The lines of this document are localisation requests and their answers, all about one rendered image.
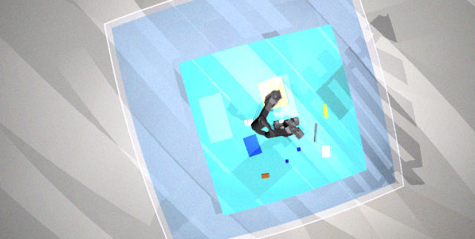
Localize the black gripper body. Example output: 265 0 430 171
273 117 300 130

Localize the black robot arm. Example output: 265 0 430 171
251 90 304 140

